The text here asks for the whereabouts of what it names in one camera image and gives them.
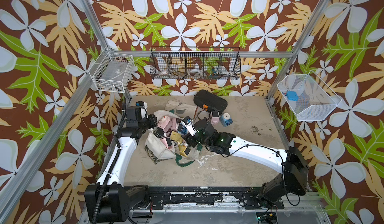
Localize blue pencil sharpener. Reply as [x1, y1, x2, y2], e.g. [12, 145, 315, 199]
[220, 113, 233, 127]

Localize cream tote bag green handles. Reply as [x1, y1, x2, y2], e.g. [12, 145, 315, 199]
[145, 110, 203, 167]

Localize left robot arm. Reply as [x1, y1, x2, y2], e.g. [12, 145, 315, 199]
[85, 114, 157, 224]

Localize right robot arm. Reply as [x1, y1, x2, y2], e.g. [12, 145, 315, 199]
[181, 117, 309, 208]

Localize large pink pencil sharpener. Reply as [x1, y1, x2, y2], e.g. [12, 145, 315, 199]
[157, 116, 178, 133]

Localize yellow pencil sharpener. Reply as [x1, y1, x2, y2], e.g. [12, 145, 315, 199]
[170, 131, 184, 145]

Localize brown tape roll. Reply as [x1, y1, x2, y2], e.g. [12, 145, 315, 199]
[197, 110, 211, 121]

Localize black hard case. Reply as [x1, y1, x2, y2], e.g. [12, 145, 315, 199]
[194, 90, 228, 115]

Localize cream work glove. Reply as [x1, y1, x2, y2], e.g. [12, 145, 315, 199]
[165, 100, 197, 118]

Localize white tape roll in basket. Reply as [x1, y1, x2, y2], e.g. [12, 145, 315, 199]
[188, 68, 203, 76]

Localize blue object in basket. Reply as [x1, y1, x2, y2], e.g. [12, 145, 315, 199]
[285, 90, 299, 101]

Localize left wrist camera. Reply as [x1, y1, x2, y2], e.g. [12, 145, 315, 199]
[125, 101, 148, 128]

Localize black wire basket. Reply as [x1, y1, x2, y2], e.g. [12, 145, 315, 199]
[149, 46, 242, 80]

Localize white wire basket left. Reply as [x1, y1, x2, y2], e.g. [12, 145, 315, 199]
[90, 48, 135, 93]

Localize white wire basket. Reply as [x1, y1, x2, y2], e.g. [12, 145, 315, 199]
[90, 48, 135, 93]
[277, 71, 342, 122]

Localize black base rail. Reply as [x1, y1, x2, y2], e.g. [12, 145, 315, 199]
[131, 186, 285, 210]

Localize white wire basket right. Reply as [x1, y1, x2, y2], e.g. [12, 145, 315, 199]
[277, 71, 342, 122]

